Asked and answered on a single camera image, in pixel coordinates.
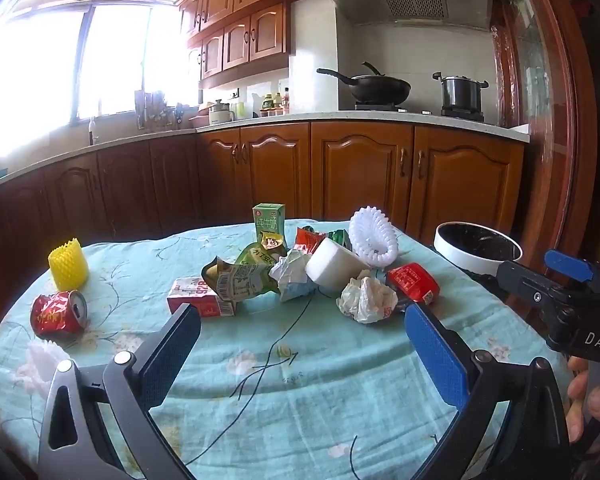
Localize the black wok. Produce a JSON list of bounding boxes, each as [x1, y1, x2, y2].
[[316, 61, 412, 106]]

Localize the crushed red drink can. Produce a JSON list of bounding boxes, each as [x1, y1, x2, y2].
[[30, 290, 88, 338]]

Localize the green drink carton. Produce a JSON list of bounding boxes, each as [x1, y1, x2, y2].
[[252, 202, 287, 256]]

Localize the small white foam net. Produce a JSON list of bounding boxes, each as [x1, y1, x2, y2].
[[25, 340, 73, 396]]

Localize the knife and utensil rack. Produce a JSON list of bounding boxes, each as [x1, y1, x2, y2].
[[135, 89, 178, 128]]

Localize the black gas stove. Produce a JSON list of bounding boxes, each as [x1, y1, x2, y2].
[[355, 102, 486, 122]]

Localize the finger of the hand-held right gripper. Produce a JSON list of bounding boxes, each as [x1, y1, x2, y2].
[[496, 259, 581, 311], [544, 249, 595, 285]]

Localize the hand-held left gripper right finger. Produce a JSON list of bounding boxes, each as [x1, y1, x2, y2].
[[404, 302, 572, 480]]

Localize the large white foam net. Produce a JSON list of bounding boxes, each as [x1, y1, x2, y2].
[[348, 205, 398, 268]]

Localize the gold foil wrapper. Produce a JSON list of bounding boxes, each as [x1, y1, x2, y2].
[[258, 230, 287, 253]]

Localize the yellow foam fruit net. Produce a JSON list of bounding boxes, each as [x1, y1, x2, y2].
[[48, 239, 90, 291]]

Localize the green snack wrapper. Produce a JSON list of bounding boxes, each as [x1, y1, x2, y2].
[[201, 244, 281, 306]]

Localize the crumpled white tissue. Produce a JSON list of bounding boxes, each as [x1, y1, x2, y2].
[[336, 270, 398, 324]]

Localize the crumpled white paper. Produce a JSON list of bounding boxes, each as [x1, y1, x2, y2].
[[269, 249, 320, 303]]

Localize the wooden door frame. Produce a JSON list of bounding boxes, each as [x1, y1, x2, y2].
[[490, 0, 600, 311]]

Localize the red snack packet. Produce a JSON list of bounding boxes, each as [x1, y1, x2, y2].
[[293, 226, 328, 256]]

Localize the steel cooking pot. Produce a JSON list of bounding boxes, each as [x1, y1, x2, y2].
[[432, 71, 489, 111]]

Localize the wooden wall cabinets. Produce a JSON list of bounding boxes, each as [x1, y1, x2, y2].
[[177, 0, 341, 92]]

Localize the red crumpled wrapper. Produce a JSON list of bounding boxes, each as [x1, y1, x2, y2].
[[386, 262, 441, 306]]

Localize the wooden base cabinets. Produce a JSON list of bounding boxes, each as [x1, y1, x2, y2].
[[0, 121, 526, 336]]

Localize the white kitchen countertop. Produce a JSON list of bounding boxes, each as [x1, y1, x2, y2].
[[0, 109, 531, 192]]

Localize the white round bin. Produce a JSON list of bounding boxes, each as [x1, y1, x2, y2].
[[433, 221, 523, 276]]

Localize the red and white carton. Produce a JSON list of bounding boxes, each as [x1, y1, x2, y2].
[[167, 277, 236, 317]]

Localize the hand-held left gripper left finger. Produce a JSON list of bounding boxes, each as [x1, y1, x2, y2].
[[37, 302, 202, 480]]

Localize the white foam roll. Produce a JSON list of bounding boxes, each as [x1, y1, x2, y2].
[[305, 237, 376, 293]]

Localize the light blue floral tablecloth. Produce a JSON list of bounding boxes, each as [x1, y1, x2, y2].
[[0, 217, 576, 480]]

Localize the kitchen window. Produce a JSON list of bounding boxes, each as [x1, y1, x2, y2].
[[0, 0, 201, 161]]

